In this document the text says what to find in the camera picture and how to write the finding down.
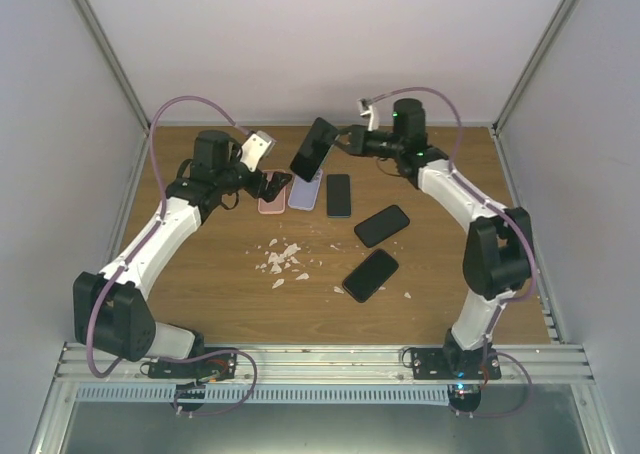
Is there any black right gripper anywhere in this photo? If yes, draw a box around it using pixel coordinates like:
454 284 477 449
327 125 404 160

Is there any pink phone case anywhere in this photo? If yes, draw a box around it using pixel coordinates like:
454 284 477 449
257 170 292 215

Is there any lavender phone case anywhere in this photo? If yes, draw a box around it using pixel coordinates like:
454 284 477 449
288 169 323 212

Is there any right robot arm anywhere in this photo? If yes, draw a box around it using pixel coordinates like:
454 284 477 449
339 97 536 379

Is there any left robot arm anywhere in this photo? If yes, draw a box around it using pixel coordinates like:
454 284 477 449
73 130 292 378

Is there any black phone upper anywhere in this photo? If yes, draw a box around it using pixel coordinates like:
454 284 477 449
354 205 410 248

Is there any black phone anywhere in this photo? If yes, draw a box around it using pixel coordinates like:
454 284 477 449
354 205 410 248
342 249 399 303

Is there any black phone lower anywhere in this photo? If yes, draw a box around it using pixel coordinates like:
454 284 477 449
342 249 399 303

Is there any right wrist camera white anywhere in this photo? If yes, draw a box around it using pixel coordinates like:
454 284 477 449
357 98 380 131

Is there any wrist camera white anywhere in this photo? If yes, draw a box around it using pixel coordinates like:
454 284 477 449
357 98 380 131
240 131 276 172

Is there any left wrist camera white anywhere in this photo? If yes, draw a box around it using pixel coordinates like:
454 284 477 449
240 131 276 172

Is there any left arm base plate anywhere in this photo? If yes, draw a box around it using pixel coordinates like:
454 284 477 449
140 347 238 414

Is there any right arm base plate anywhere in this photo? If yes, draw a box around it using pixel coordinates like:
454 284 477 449
399 344 503 418

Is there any grey slotted cable duct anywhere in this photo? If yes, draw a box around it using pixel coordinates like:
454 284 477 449
76 383 449 406

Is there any aluminium rail frame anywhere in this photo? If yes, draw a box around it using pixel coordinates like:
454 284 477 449
30 343 615 453

